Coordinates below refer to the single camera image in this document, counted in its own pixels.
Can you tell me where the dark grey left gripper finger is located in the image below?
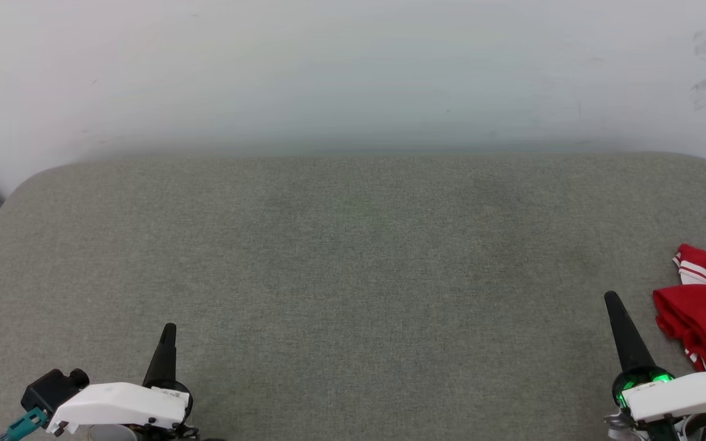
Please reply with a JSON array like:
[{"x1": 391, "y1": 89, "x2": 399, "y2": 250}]
[{"x1": 142, "y1": 323, "x2": 178, "y2": 388}]

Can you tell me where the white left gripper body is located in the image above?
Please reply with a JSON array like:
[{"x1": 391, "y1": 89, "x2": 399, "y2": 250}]
[{"x1": 45, "y1": 380, "x2": 194, "y2": 437}]

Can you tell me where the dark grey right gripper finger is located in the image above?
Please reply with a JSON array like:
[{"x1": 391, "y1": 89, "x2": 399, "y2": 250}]
[{"x1": 604, "y1": 291, "x2": 658, "y2": 374}]

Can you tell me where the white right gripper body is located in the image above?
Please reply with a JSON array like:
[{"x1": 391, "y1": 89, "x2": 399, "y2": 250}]
[{"x1": 611, "y1": 366, "x2": 706, "y2": 424}]

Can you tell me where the black cable with teal plug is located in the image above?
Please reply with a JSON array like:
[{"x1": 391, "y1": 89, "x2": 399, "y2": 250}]
[{"x1": 0, "y1": 407, "x2": 51, "y2": 441}]

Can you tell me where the grey fabric sofa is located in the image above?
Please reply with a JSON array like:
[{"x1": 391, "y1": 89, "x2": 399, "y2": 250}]
[{"x1": 0, "y1": 152, "x2": 706, "y2": 441}]

